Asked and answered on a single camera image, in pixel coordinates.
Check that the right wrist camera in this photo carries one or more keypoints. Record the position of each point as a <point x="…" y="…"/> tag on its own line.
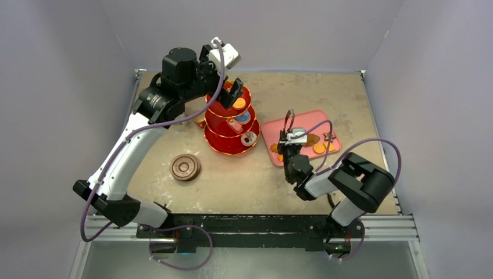
<point x="297" y="136"/>

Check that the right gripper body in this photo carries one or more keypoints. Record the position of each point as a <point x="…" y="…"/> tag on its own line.
<point x="289" y="147"/>

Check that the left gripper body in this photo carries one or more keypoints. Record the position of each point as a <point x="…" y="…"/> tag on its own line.
<point x="211" y="76"/>

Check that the small brown cup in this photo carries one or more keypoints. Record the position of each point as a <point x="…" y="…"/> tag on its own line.
<point x="200" y="121"/>

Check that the round orange cookie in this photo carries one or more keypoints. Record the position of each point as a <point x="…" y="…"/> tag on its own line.
<point x="239" y="104"/>

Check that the orange flower cookie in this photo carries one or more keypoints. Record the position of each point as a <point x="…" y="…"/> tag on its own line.
<point x="274" y="148"/>

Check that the brown star cookie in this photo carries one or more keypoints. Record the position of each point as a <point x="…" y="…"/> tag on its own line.
<point x="329" y="137"/>

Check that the red three-tier cake stand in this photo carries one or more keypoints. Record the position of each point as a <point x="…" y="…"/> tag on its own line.
<point x="232" y="131"/>

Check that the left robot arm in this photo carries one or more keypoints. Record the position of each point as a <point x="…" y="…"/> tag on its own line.
<point x="184" y="77"/>

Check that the aluminium rail frame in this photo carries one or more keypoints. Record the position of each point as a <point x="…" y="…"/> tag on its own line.
<point x="209" y="194"/>

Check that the black base frame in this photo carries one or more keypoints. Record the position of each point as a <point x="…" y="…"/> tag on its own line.
<point x="313" y="233"/>

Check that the square cracker cookie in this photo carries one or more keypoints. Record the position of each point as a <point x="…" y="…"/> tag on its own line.
<point x="329" y="146"/>

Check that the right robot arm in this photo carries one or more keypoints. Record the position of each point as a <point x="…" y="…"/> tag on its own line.
<point x="364" y="184"/>

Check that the blue frosted donut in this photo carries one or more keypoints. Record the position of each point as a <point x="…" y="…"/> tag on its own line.
<point x="243" y="118"/>

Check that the black handled pliers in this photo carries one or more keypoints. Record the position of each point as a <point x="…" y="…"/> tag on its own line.
<point x="330" y="200"/>

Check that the round cracker cookie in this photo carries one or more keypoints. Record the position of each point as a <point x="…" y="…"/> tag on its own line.
<point x="319" y="148"/>

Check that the pink cake slice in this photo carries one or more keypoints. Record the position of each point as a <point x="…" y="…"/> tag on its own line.
<point x="234" y="125"/>

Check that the metal tongs black tips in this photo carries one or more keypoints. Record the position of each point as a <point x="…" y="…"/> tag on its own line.
<point x="289" y="121"/>

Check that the brown croissant pastry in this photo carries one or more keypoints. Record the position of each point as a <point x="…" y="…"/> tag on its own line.
<point x="312" y="139"/>

